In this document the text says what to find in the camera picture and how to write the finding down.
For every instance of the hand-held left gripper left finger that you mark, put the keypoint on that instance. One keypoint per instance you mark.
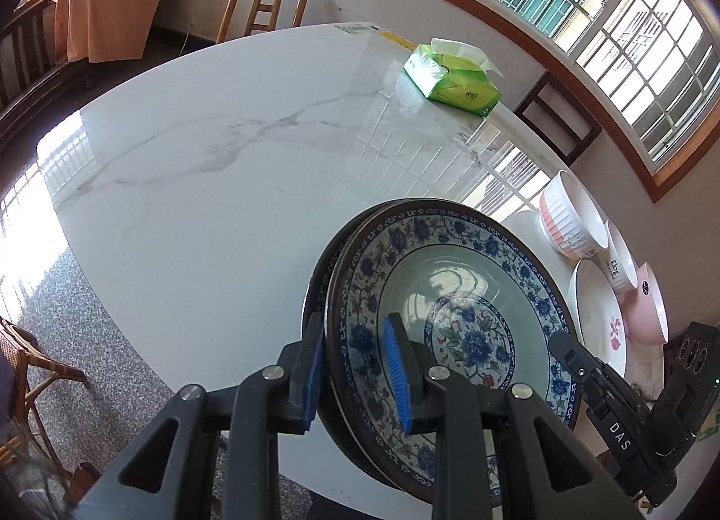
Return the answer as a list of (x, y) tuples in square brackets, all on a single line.
[(312, 385)]

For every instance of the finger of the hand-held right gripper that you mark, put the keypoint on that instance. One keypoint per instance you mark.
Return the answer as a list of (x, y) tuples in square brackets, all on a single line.
[(585, 368)]

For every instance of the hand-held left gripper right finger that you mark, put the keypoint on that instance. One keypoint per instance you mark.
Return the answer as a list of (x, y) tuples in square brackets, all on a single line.
[(394, 374)]

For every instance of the white plate with pink flower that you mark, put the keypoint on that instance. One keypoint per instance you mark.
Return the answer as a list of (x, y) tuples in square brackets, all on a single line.
[(596, 306)]

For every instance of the plain pink bowl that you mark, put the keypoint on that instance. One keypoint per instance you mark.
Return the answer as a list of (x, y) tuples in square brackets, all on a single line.
[(647, 312)]

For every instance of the dark-rimmed plate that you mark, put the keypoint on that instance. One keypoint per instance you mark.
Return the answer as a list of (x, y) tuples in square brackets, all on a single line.
[(318, 284)]

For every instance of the small white bowl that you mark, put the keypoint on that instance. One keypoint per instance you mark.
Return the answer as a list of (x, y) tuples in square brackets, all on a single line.
[(619, 272)]

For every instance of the pink ribbed bowl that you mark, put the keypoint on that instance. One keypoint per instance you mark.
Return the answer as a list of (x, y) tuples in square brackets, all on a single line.
[(562, 222)]

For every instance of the blue floral plate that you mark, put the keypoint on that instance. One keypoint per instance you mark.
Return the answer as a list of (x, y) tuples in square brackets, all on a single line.
[(478, 250)]

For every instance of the dark wooden chair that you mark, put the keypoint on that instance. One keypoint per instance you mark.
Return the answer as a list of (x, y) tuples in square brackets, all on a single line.
[(579, 129)]

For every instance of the rattan chair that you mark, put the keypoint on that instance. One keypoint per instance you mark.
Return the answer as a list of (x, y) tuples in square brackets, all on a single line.
[(22, 351)]

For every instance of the green tissue pack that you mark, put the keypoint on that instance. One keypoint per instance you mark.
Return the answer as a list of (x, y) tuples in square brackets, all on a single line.
[(450, 87)]

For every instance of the large wooden-framed window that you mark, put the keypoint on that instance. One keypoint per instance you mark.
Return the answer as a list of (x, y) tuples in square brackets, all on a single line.
[(635, 47)]

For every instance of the dark wooden bench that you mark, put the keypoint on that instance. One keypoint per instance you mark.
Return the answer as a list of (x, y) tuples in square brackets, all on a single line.
[(28, 47)]

